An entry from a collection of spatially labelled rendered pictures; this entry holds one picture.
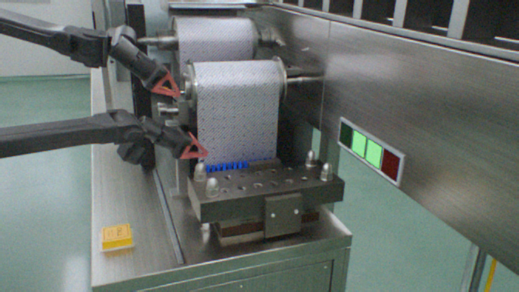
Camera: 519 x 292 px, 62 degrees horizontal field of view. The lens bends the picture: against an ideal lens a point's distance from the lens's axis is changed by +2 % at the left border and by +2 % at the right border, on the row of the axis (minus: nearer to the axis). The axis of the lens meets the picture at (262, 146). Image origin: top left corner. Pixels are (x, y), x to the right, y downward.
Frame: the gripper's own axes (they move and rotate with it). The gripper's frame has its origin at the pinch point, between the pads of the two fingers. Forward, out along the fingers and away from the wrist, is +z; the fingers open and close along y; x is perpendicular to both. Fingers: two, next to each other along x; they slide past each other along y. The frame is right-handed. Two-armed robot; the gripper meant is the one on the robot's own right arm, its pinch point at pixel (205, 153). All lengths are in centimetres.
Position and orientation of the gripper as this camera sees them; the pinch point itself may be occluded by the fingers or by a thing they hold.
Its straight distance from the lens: 121.5
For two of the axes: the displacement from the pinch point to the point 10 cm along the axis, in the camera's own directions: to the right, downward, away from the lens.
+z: 8.0, 3.7, 4.8
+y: 3.4, 3.7, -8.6
